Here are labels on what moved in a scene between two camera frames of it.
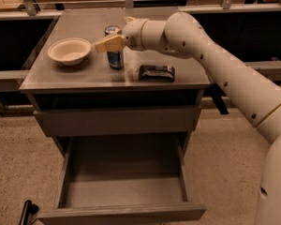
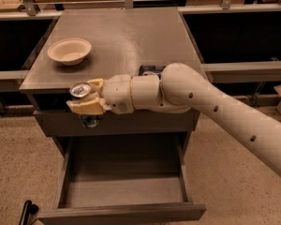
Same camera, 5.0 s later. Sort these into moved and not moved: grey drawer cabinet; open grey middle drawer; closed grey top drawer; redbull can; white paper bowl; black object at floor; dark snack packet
Moved: redbull can
Not moved: grey drawer cabinet; closed grey top drawer; dark snack packet; black object at floor; open grey middle drawer; white paper bowl
